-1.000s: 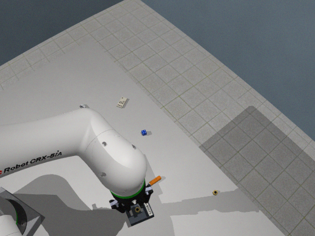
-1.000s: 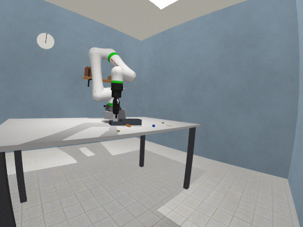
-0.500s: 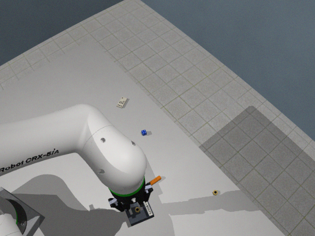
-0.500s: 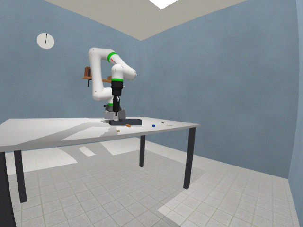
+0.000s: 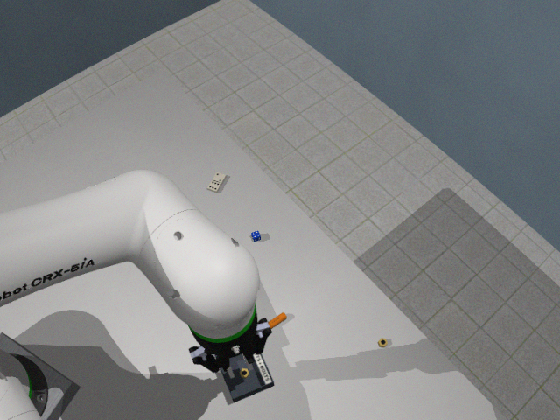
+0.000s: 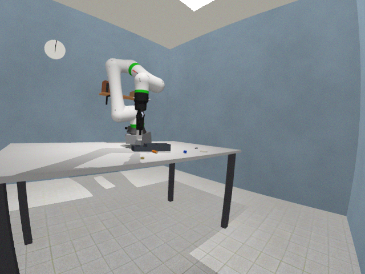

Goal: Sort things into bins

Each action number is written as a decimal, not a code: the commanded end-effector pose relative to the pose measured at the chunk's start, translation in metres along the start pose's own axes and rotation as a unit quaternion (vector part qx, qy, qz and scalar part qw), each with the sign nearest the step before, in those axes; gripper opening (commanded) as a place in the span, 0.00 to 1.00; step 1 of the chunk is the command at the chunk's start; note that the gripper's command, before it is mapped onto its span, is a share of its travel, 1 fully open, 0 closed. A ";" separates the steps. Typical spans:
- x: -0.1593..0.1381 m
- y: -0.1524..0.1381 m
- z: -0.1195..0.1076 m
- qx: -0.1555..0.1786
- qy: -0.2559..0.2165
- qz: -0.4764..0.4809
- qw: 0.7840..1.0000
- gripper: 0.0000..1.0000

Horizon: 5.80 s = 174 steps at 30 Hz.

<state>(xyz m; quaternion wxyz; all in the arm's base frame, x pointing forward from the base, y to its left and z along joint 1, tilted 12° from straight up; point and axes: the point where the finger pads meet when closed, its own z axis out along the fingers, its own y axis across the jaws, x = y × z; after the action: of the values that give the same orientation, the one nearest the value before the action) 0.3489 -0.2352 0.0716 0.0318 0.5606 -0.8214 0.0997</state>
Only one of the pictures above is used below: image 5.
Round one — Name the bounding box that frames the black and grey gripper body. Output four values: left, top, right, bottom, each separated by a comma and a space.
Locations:
204, 331, 257, 358

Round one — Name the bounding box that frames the orange aa battery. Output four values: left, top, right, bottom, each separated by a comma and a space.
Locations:
268, 313, 287, 329

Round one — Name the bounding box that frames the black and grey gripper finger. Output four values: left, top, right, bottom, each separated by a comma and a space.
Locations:
189, 346, 235, 378
243, 318, 272, 371

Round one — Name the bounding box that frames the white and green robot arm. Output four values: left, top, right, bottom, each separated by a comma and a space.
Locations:
0, 169, 260, 420

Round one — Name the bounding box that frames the dark grey three-compartment bin rack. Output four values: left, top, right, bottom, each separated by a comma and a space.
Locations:
220, 354, 275, 403

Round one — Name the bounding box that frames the white domino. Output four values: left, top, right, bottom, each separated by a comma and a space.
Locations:
207, 172, 226, 193

